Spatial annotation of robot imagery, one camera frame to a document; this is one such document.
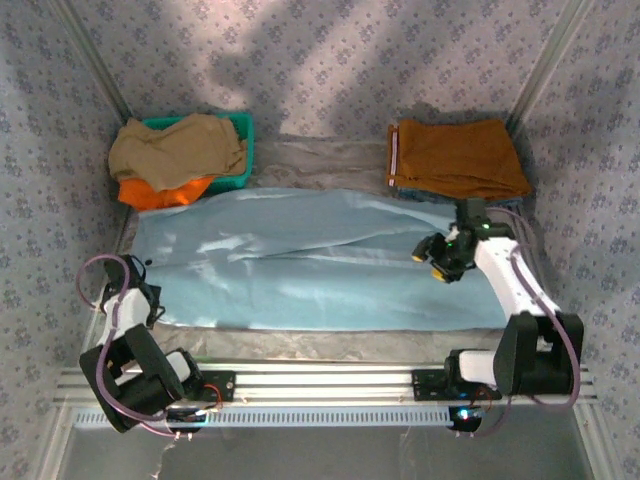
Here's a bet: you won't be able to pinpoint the orange trousers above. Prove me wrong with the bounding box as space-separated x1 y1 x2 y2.
117 175 214 211

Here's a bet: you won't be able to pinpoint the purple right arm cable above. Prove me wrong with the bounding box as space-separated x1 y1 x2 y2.
457 207 584 440

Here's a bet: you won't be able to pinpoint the khaki trousers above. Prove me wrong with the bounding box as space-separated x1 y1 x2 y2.
107 113 249 194

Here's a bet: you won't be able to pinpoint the brown trousers with striped band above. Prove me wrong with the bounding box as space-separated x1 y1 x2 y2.
386 117 534 201

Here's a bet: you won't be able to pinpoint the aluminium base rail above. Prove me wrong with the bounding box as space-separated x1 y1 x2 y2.
54 364 599 407

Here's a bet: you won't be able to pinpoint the white slotted cable duct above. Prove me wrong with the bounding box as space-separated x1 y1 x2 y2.
73 405 451 430

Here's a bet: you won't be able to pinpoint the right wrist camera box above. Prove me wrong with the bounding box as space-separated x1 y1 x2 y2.
443 224 469 249

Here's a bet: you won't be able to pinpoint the aluminium frame post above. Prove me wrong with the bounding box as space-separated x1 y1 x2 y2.
503 0 599 126
52 0 135 125

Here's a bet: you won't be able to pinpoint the black controller board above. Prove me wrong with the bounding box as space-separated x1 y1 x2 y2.
448 405 485 434
164 405 209 434

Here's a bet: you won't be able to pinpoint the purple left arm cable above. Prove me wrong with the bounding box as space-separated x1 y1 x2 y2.
75 253 196 441

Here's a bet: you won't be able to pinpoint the light blue trousers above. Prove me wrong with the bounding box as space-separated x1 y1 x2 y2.
133 187 509 332

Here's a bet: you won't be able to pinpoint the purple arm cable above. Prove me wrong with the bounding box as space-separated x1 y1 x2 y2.
457 207 584 440
75 253 196 441

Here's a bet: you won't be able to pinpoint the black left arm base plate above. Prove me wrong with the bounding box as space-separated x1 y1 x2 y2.
197 370 237 404

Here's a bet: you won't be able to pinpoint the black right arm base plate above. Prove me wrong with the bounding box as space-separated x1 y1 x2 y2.
411 368 503 402

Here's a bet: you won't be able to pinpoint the teal plastic basket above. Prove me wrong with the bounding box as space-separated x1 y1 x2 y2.
139 112 255 197

